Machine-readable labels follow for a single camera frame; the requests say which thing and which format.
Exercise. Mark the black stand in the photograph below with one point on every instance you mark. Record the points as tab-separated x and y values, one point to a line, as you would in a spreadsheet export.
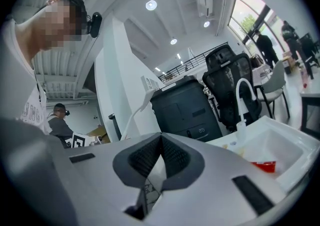
115	127

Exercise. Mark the grey chair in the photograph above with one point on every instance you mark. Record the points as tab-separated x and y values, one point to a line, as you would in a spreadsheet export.
276	80

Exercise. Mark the white sink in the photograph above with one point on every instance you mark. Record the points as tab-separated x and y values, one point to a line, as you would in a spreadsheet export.
275	145

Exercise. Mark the large window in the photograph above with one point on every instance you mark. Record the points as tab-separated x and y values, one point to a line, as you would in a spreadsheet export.
250	13

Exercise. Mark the white curved faucet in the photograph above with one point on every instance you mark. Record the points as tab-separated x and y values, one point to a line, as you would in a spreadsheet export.
242	120

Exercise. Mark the person's white printed shirt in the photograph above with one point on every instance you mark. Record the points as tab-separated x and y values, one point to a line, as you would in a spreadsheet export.
17	82

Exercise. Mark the black head-worn camera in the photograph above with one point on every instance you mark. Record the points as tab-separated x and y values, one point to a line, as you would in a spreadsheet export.
96	24

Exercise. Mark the round ceiling light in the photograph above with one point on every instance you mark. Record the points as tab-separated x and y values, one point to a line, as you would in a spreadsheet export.
206	24
173	41
151	5

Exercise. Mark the black mesh office chair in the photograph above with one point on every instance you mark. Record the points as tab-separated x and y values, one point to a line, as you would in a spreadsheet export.
228	82

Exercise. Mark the black plastic cabinet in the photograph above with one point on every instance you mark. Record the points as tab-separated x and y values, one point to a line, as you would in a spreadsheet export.
182	110

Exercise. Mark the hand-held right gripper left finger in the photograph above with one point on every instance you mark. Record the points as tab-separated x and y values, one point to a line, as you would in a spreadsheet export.
135	160

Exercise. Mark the black metal railing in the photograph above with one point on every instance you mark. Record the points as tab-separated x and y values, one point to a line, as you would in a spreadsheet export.
192	63

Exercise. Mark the ceiling air conditioner unit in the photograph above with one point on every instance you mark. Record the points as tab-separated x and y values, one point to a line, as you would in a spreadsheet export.
205	5

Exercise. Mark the dark table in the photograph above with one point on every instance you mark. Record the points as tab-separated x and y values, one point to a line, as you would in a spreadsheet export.
311	110

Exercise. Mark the person's head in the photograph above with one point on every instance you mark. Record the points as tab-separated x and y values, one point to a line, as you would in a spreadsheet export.
37	28

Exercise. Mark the brown cardboard box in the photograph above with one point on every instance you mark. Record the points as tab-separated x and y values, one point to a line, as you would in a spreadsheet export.
98	132

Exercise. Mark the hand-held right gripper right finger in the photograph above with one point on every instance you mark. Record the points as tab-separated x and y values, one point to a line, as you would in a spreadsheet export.
182	162

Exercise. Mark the red object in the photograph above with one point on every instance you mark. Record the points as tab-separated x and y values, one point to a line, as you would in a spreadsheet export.
265	165

